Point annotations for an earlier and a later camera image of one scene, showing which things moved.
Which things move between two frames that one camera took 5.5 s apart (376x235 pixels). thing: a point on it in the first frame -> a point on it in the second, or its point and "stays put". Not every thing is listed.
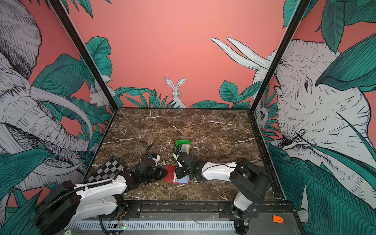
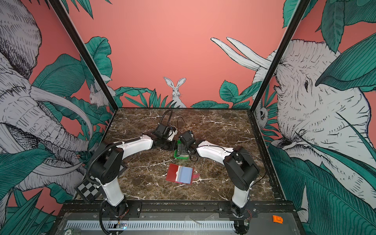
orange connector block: (276, 219) stays put
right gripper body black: (182, 172) -> (189, 149)
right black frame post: (291, 29) stays put
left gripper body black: (156, 175) -> (168, 144)
